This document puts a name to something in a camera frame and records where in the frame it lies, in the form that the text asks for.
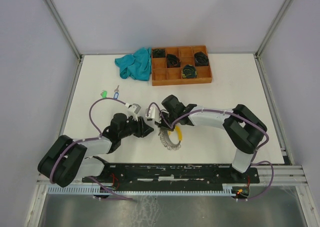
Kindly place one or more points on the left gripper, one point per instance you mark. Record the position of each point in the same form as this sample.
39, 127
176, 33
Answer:
143, 129

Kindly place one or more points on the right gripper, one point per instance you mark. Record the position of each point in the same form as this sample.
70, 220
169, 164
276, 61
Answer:
162, 124

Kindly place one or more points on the blue tag key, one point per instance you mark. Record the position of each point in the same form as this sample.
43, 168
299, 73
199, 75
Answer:
116, 93

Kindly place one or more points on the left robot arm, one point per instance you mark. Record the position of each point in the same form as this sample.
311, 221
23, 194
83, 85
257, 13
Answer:
69, 159

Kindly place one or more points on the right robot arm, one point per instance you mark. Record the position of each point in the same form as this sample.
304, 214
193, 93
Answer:
246, 131

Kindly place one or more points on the green tag key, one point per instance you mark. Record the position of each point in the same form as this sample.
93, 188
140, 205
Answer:
104, 94

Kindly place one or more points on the wooden compartment tray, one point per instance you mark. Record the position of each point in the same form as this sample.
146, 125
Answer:
163, 76

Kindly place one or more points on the rolled black orange sock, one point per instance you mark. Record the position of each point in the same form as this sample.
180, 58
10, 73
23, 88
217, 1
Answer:
172, 61

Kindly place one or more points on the teal cloth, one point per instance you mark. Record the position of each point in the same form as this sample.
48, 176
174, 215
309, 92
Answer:
137, 66

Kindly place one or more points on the rolled dark sock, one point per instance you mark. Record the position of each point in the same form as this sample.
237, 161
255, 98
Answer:
158, 53

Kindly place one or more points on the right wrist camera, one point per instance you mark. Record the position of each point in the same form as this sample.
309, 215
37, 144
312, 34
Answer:
153, 114

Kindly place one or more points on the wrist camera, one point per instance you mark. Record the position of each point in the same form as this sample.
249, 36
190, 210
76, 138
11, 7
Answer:
153, 114
133, 110

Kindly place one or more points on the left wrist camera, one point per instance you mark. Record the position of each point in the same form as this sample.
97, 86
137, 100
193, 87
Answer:
133, 110

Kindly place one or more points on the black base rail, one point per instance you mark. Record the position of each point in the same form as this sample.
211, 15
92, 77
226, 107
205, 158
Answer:
161, 177

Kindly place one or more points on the white cable duct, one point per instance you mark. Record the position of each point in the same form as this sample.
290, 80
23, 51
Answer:
94, 189

